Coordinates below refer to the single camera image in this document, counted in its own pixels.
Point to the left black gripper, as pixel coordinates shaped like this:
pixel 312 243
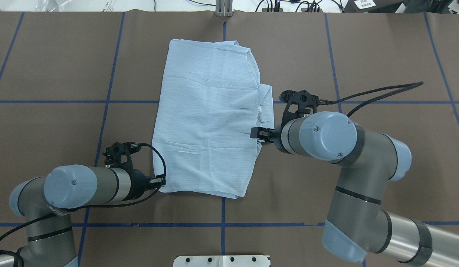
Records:
pixel 140 182

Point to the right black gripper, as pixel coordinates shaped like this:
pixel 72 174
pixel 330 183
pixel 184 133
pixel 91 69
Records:
pixel 259 133

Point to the light blue button shirt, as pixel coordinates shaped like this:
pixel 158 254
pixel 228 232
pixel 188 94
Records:
pixel 211 97

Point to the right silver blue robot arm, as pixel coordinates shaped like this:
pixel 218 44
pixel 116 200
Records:
pixel 356 225

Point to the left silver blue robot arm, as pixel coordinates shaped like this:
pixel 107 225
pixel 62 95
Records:
pixel 46 203

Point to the clear plastic bag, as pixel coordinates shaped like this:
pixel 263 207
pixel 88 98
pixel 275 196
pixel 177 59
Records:
pixel 46 6

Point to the aluminium frame post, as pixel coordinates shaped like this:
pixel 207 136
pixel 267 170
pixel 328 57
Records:
pixel 224 8

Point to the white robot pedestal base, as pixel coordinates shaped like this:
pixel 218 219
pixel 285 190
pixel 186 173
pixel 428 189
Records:
pixel 223 261

